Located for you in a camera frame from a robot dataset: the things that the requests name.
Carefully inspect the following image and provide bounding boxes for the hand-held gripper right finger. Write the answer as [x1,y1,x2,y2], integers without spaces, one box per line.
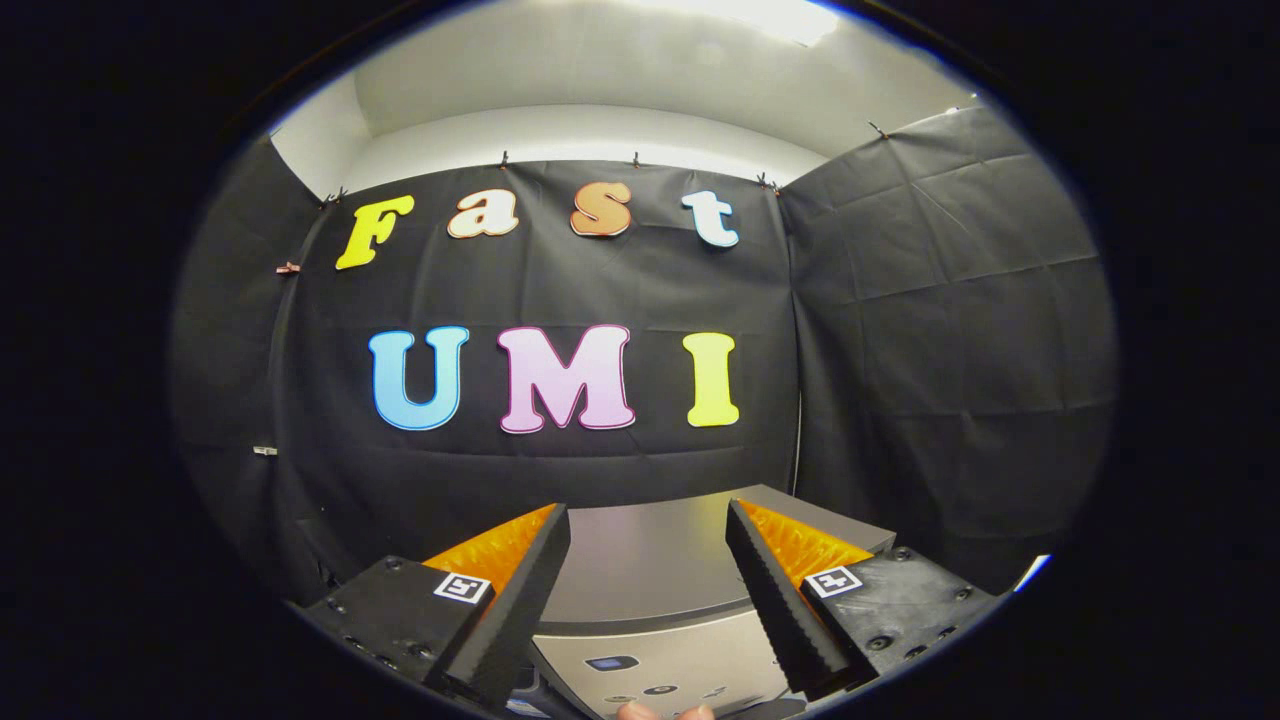
[726,499,1004,701]

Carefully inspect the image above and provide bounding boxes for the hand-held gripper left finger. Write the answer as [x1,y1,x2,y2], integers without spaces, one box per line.
[300,503,571,709]

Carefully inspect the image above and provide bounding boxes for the silver appliance with control panel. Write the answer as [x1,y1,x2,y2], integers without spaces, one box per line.
[520,484,898,720]

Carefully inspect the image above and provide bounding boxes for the black backdrop cloth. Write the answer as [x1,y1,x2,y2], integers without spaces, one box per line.
[168,105,1119,601]

